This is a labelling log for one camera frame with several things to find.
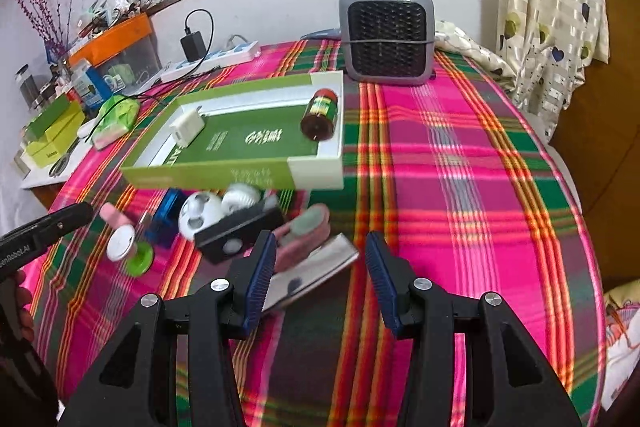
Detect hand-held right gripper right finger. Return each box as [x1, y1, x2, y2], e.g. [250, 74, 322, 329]
[364, 231, 583, 427]

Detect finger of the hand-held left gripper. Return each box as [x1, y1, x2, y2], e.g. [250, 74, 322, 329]
[30, 202, 96, 240]

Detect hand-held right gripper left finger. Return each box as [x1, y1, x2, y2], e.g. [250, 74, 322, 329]
[60, 229, 278, 427]

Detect pink and white plastic item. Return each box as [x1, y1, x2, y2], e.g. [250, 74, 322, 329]
[100, 202, 138, 263]

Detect green and white cardboard box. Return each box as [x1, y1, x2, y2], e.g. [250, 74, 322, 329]
[120, 70, 346, 192]

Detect person's left hand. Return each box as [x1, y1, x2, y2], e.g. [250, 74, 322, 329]
[12, 271, 35, 343]

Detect white side table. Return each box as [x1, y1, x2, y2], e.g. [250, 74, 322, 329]
[20, 127, 96, 192]

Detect grey scissors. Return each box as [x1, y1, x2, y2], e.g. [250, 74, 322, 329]
[50, 142, 86, 178]

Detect black rectangular device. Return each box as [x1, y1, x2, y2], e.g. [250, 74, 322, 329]
[194, 199, 286, 265]

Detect lime green cardboard box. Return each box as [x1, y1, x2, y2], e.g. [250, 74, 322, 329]
[22, 127, 81, 168]

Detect white ribbed ball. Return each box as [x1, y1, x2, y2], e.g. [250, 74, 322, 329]
[221, 183, 263, 214]

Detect green round plastic item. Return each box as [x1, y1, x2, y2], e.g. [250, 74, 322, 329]
[122, 241, 155, 278]

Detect dark green cardboard box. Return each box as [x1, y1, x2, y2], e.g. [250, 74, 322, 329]
[24, 99, 86, 142]

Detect blue metal block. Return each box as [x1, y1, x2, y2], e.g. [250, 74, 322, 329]
[149, 188, 182, 250]

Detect pink plaid blanket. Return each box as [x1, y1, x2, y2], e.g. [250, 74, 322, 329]
[22, 39, 601, 427]

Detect green tissue pack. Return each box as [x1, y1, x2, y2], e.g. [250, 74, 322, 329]
[92, 95, 141, 151]

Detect blue carton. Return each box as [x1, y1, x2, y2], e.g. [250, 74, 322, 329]
[70, 62, 113, 108]

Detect dark glass jar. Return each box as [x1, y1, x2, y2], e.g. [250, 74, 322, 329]
[15, 64, 43, 108]

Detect white charger plug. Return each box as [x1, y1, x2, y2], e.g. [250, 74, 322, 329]
[169, 104, 206, 150]

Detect brown medicine bottle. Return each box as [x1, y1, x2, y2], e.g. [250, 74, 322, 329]
[300, 88, 340, 142]

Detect orange-lid clear storage box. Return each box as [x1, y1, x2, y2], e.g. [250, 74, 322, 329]
[67, 13, 163, 82]

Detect windowsill clutter pile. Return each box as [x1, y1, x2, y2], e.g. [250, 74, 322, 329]
[75, 0, 151, 40]

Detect black power adapter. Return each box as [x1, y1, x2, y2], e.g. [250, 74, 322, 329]
[180, 32, 207, 62]

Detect white power strip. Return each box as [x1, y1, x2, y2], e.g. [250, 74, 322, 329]
[159, 41, 262, 82]

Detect grey fan heater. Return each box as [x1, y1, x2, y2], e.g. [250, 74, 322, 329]
[338, 0, 436, 86]

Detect grey plastic tool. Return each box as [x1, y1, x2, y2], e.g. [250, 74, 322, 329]
[300, 27, 343, 42]

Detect floral pillow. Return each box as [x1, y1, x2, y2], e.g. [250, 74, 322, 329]
[600, 279, 640, 413]

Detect brown wooden furniture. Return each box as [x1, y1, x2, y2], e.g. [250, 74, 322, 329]
[550, 0, 640, 278]

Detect patterned cream curtain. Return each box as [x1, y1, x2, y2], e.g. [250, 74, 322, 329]
[485, 0, 611, 142]

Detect black adapter cable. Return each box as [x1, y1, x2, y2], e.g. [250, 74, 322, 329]
[137, 9, 216, 100]

